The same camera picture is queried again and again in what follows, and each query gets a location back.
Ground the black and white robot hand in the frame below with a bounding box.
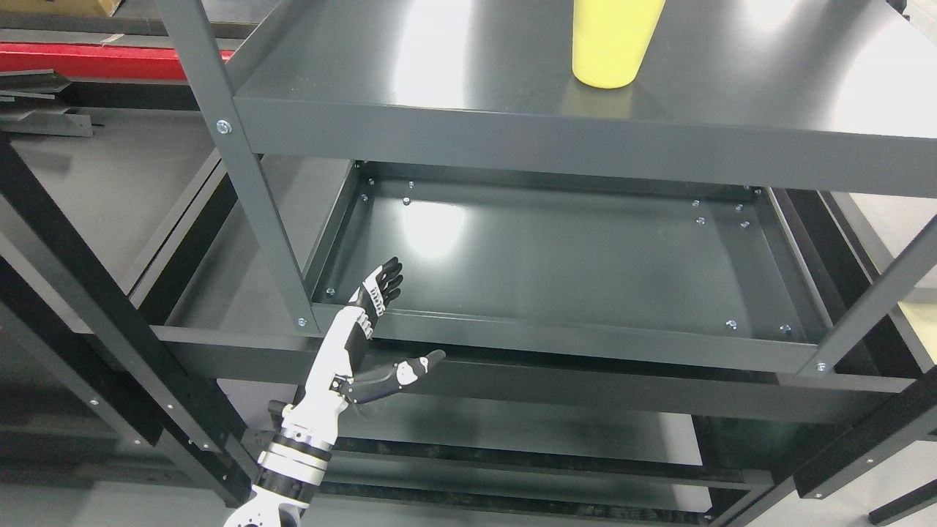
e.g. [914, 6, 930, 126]
[277, 257, 447, 451]

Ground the yellow plastic cup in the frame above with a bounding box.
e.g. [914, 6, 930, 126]
[571, 1, 665, 89]

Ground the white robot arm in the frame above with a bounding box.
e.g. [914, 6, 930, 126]
[224, 433, 334, 526]

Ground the black metal shelf rack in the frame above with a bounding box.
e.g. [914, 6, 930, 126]
[2, 67, 275, 506]

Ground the grey metal shelf unit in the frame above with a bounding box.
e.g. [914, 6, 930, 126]
[158, 1, 935, 499]

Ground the red metal beam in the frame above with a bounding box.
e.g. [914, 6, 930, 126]
[0, 42, 235, 81]

